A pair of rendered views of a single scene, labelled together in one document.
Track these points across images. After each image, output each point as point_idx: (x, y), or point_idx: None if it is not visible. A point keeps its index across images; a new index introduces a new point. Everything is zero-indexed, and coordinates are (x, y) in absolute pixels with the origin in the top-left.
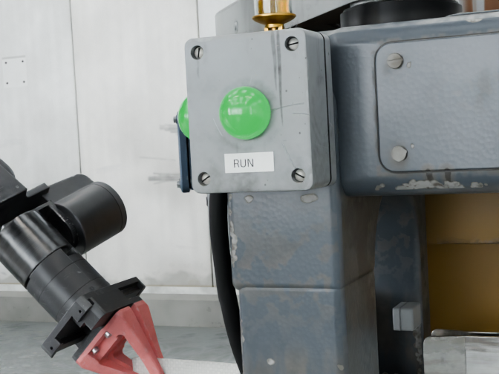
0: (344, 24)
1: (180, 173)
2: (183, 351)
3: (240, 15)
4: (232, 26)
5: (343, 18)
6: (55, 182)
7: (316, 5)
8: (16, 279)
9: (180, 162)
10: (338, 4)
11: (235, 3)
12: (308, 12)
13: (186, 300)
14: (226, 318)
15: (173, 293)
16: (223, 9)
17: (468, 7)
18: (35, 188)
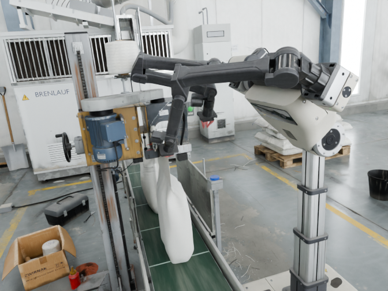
0: (163, 100)
1: (125, 134)
2: None
3: (125, 99)
4: (120, 101)
5: (162, 99)
6: (159, 131)
7: (155, 97)
8: (174, 145)
9: (125, 131)
10: (160, 97)
11: (122, 97)
12: (152, 99)
13: None
14: (184, 131)
15: None
16: (115, 98)
17: None
18: (164, 131)
